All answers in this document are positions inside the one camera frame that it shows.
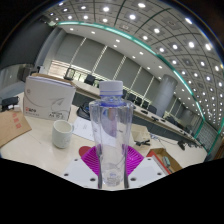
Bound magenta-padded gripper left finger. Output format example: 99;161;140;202
62;145;101;190

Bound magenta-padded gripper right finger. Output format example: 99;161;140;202
124;144;168;190

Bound clear plastic water bottle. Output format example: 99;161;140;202
88;80;135;188

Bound black hand tool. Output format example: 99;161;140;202
134;139;151;147

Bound brown red-edged cardboard tray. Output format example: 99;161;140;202
146;147;184;174

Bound cream open cardboard box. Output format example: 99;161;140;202
130;123;153;148

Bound small green box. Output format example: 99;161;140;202
163;156;172;168

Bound white ceramic mug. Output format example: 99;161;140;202
51;119;75;149

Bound long curved conference desk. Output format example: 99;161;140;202
39;73;204;149

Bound black desk phone console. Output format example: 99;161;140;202
76;101;92;121

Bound black desk microphone units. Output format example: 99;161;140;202
139;108;188;151

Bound white copy paper box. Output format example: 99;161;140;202
23;75;77;121

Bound row of black office chairs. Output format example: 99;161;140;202
63;67;159;115

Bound brown cardboard envelope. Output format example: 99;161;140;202
0;109;33;148

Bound black power adapter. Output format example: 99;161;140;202
0;95;20;113

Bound round ceiling lights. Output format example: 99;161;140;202
49;1;224;111

